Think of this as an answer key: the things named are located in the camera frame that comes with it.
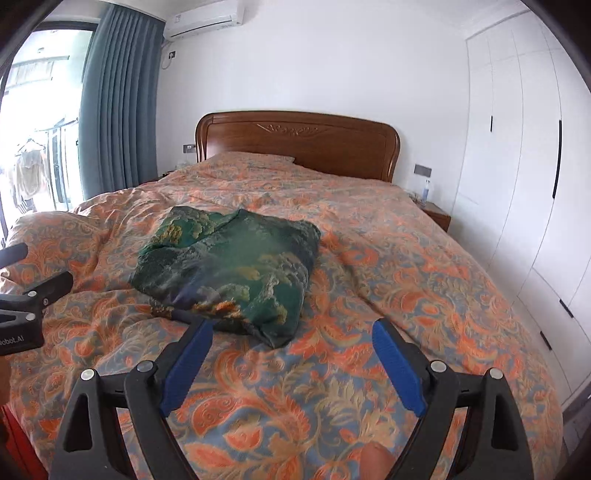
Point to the orange paisley pillow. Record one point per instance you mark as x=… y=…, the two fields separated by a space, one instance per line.
x=249 y=158

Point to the small white items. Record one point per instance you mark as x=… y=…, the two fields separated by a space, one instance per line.
x=415 y=197

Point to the person's right hand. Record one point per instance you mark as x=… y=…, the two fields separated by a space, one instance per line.
x=376 y=461

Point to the orange paisley duvet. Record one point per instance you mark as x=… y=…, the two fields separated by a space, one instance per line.
x=392 y=277

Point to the white wardrobe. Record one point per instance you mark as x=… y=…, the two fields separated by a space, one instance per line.
x=517 y=161

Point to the hanging laundry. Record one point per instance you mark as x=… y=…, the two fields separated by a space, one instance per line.
x=27 y=177

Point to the black framed glass door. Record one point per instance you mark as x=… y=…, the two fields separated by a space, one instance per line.
x=55 y=92

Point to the white air conditioner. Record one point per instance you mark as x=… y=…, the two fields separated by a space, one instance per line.
x=203 y=18

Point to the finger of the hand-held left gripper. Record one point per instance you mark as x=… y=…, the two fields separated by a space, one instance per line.
x=51 y=287
x=14 y=254

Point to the green patterned jacket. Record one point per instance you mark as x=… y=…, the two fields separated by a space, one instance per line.
x=231 y=267

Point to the wooden bed headboard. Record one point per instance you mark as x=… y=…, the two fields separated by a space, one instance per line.
x=300 y=143

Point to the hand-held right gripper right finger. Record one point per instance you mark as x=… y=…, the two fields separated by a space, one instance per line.
x=399 y=369

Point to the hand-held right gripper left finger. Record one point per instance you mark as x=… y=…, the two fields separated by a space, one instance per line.
x=184 y=374

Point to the clear bottle blue label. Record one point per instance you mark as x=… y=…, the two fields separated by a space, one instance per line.
x=426 y=191

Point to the grey blue curtain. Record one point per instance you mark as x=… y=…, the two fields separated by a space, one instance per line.
x=120 y=101

